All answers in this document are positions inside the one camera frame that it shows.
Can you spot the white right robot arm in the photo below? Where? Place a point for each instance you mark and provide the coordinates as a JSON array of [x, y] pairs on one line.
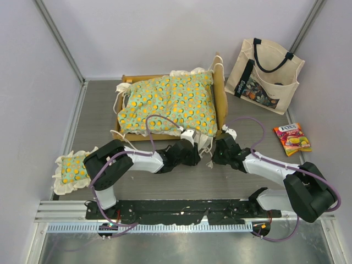
[[306, 192]]

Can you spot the beige canvas tote bag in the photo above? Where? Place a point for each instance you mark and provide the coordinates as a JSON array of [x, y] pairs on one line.
[[265, 74]]

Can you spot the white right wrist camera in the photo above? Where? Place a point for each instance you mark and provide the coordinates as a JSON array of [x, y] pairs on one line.
[[229, 131]]

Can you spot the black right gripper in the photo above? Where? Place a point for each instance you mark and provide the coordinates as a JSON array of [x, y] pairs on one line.
[[215, 158]]

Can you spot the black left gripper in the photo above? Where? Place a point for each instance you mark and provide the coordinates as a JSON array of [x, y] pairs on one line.
[[194, 157]]

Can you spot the Fox's candy packet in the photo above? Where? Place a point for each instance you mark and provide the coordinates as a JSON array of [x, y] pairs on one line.
[[292, 139]]

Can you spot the lemon print pet mattress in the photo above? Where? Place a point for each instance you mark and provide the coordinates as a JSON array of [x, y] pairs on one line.
[[162, 105]]

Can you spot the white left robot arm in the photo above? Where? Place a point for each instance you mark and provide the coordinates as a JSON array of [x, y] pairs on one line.
[[108, 164]]

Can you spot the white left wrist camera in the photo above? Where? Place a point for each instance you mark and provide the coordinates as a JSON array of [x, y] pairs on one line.
[[188, 134]]

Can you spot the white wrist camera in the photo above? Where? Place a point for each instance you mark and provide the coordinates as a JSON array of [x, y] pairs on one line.
[[229, 131], [188, 134]]

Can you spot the aluminium rail with cable duct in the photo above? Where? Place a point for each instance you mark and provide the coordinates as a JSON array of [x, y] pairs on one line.
[[73, 217]]

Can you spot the small lemon print pillow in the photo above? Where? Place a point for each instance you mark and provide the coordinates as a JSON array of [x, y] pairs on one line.
[[71, 174]]

